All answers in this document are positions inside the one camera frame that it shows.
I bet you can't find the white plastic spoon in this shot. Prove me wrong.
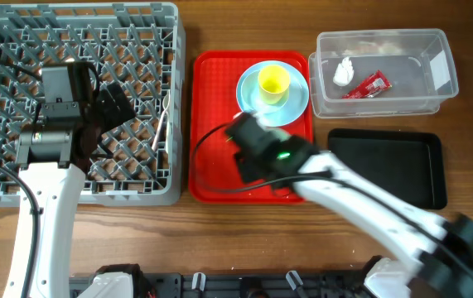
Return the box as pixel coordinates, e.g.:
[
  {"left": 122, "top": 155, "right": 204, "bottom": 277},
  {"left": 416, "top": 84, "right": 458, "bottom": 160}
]
[{"left": 152, "top": 93, "right": 171, "bottom": 151}]

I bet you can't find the white napkin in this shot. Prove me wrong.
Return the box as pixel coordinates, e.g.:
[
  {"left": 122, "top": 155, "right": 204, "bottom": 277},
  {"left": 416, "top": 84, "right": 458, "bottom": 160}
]
[{"left": 333, "top": 57, "right": 355, "bottom": 87}]

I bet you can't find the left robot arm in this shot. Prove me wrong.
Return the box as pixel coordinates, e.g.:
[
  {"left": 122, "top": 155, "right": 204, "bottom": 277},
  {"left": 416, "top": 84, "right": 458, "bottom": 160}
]
[{"left": 3, "top": 61, "right": 135, "bottom": 297}]

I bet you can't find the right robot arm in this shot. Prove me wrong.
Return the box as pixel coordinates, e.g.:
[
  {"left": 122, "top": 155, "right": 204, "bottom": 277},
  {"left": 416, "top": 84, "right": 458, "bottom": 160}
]
[{"left": 224, "top": 113, "right": 473, "bottom": 297}]

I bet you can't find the grey dishwasher rack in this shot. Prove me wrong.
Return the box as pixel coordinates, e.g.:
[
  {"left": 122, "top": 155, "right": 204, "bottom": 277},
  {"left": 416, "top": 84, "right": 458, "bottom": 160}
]
[{"left": 0, "top": 2, "right": 186, "bottom": 207}]

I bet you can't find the red plastic tray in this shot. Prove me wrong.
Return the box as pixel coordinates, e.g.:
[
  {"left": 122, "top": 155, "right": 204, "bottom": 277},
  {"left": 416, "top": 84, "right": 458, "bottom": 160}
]
[{"left": 188, "top": 50, "right": 309, "bottom": 204}]

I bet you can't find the small green saucer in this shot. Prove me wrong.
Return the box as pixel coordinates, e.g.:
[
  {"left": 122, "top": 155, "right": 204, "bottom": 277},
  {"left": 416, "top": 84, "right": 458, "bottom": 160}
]
[{"left": 241, "top": 71, "right": 304, "bottom": 113}]

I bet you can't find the light blue plate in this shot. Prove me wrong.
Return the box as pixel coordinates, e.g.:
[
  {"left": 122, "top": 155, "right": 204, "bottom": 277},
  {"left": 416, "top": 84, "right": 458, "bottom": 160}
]
[{"left": 236, "top": 60, "right": 309, "bottom": 127}]

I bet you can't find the yellow plastic cup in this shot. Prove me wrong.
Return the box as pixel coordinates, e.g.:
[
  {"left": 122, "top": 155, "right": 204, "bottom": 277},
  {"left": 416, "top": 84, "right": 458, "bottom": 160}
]
[{"left": 258, "top": 65, "right": 291, "bottom": 104}]

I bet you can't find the clear plastic bin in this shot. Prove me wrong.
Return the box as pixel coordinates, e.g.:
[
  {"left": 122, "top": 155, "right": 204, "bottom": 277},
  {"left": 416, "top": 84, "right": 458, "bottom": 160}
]
[{"left": 308, "top": 28, "right": 459, "bottom": 118}]

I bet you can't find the black plastic tray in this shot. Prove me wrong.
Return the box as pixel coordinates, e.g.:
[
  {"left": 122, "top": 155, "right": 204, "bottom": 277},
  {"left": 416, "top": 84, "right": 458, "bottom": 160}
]
[{"left": 328, "top": 128, "right": 448, "bottom": 210}]

